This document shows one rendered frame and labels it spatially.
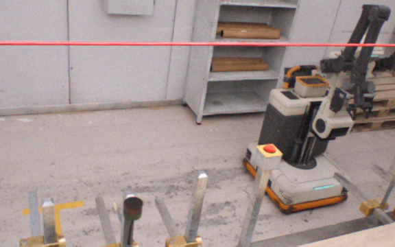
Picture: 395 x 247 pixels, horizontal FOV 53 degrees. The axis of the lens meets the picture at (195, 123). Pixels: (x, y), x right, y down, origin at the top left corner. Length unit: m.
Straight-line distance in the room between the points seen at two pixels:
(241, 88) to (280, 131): 1.68
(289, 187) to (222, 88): 1.87
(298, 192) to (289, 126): 0.49
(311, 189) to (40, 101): 2.58
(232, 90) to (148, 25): 1.29
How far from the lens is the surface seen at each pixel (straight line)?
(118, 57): 3.96
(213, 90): 4.46
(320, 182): 3.13
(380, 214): 2.08
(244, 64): 4.17
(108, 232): 1.55
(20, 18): 3.75
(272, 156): 1.43
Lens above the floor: 1.95
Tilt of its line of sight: 29 degrees down
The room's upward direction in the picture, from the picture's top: 9 degrees clockwise
